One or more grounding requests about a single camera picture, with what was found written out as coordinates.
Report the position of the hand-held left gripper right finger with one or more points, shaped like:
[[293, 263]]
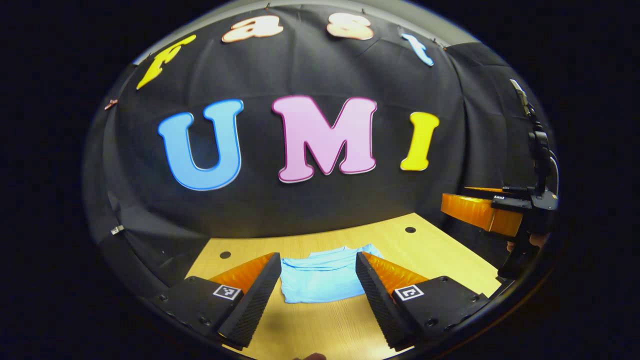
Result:
[[375, 295]]

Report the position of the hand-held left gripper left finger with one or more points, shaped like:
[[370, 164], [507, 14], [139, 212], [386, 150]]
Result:
[[260, 295]]

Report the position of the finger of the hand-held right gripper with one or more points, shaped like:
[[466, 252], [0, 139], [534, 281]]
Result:
[[487, 189], [475, 212]]

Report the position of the light blue T-shirt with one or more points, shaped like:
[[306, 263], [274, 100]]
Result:
[[320, 280]]

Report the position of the black backdrop cloth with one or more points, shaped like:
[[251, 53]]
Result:
[[250, 210]]

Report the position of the white cloth clip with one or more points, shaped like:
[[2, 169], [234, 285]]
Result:
[[117, 229]]

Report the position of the copper cloth clip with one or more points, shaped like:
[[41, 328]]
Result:
[[111, 104]]

